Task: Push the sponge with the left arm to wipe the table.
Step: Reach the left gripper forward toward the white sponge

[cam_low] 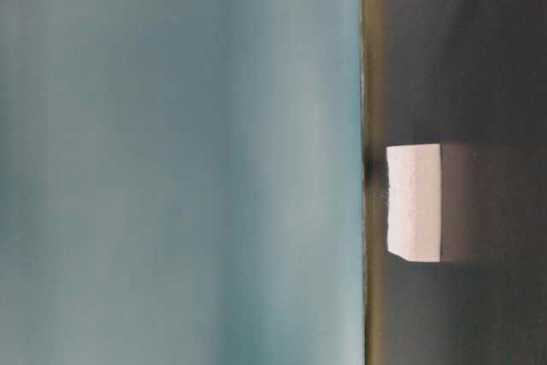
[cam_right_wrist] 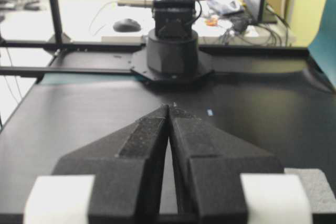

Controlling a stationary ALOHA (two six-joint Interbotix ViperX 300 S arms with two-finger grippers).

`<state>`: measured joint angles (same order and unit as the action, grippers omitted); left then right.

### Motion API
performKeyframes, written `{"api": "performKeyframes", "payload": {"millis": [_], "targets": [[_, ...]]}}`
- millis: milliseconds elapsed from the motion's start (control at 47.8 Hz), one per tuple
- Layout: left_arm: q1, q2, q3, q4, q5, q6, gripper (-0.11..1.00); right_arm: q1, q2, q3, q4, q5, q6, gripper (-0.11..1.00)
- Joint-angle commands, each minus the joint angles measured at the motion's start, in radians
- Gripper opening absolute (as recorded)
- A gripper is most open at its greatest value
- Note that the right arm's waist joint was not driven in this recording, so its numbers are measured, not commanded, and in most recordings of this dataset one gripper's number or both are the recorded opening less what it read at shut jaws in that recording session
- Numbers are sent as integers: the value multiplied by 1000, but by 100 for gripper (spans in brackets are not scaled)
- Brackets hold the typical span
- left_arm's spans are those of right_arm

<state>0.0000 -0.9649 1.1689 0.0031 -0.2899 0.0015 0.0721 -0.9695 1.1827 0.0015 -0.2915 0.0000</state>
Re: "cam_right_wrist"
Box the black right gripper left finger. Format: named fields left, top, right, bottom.
left=24, top=104, right=169, bottom=224

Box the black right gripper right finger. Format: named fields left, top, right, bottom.
left=169, top=106, right=313, bottom=224

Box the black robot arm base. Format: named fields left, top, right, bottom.
left=131, top=0, right=213, bottom=83

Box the grey foam pad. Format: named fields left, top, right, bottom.
left=284, top=168, right=335, bottom=214

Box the black computer mouse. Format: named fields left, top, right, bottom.
left=113, top=18, right=141, bottom=33

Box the teal backdrop sheet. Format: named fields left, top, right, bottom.
left=308, top=0, right=335, bottom=89

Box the black horizontal frame rail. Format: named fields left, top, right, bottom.
left=1, top=40, right=144, bottom=51

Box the tangle of black cables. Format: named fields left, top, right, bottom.
left=219, top=3, right=295, bottom=47

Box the black vertical frame post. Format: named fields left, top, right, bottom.
left=49, top=0, right=70, bottom=45

